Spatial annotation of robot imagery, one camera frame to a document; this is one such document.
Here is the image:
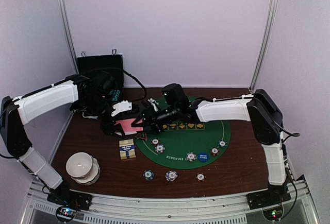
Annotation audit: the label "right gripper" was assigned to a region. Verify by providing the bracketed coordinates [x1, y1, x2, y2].
[132, 104, 180, 134]

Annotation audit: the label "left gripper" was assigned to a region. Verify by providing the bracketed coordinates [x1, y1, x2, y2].
[82, 94, 125, 138]

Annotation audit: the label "triangular all-in button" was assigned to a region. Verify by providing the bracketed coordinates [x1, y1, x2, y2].
[135, 133, 148, 141]

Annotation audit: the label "red backed card deck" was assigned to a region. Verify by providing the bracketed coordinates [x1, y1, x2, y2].
[116, 118, 143, 135]

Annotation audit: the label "orange chips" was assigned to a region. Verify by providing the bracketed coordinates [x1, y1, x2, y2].
[210, 147, 220, 157]
[151, 138, 160, 146]

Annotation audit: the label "blue white chips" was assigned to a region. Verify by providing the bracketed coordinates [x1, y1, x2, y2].
[186, 152, 196, 162]
[155, 144, 166, 153]

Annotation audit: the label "green poker chip stack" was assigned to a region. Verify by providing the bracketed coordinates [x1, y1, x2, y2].
[143, 170, 155, 181]

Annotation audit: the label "blue white poker chip stack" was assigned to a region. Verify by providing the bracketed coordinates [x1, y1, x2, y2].
[165, 170, 178, 182]

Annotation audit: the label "blue small blind button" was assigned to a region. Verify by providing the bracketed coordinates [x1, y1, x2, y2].
[197, 152, 209, 162]

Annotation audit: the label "green chips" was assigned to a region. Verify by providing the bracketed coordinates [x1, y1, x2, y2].
[218, 141, 227, 148]

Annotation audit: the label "orange black poker chip stack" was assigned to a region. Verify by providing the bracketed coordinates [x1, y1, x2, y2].
[195, 173, 206, 182]

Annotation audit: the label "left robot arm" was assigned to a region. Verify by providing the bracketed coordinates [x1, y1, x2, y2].
[1, 72, 132, 205]

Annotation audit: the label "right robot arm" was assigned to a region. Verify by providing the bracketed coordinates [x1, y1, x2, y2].
[131, 83, 287, 204]

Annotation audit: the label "teal chips in case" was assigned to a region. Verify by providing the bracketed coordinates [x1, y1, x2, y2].
[109, 90, 122, 101]

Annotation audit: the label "blue gold card box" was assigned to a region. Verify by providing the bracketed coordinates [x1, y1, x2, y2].
[119, 139, 136, 160]

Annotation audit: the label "round green poker mat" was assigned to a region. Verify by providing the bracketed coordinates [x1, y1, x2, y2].
[133, 96, 232, 170]

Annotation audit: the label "white ceramic bowl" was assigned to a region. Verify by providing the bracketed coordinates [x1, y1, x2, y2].
[65, 152, 93, 178]

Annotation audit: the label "white scalloped plate stack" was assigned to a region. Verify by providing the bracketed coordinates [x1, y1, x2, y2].
[71, 158, 101, 185]

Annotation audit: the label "black poker case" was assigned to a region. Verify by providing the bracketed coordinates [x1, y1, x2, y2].
[77, 54, 124, 90]

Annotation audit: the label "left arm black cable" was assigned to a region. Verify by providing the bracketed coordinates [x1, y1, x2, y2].
[122, 70, 147, 104]

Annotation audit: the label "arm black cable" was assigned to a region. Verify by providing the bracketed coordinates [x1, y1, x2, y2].
[122, 70, 147, 104]
[280, 128, 301, 142]

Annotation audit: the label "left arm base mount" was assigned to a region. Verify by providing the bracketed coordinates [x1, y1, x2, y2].
[47, 191, 93, 211]

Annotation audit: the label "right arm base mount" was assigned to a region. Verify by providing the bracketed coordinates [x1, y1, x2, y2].
[246, 189, 291, 210]

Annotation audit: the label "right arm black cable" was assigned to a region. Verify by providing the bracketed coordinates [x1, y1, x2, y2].
[280, 128, 301, 142]

